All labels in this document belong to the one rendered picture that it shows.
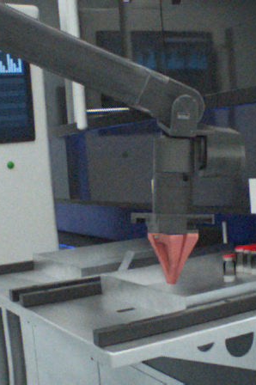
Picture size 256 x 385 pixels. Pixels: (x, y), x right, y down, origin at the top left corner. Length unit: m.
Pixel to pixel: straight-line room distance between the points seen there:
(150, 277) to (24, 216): 0.71
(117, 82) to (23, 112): 0.94
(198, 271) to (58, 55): 0.52
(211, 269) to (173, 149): 0.37
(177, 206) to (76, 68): 0.23
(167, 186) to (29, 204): 0.93
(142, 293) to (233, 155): 0.24
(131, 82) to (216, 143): 0.15
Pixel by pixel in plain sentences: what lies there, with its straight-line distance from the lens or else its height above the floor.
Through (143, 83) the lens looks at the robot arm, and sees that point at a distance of 0.85.
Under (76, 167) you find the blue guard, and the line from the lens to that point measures 1.77.
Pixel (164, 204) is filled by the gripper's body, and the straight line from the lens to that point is 0.88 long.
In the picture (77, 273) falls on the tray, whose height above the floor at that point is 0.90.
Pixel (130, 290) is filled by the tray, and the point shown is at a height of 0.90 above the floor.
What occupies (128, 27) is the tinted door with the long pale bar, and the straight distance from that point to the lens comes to 1.50.
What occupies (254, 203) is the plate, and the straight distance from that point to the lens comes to 1.13.
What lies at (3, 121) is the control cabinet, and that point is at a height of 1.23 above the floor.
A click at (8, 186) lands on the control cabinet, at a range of 1.75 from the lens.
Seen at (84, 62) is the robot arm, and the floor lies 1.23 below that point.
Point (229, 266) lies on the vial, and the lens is 1.09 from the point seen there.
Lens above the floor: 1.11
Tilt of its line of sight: 4 degrees down
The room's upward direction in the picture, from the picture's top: 5 degrees counter-clockwise
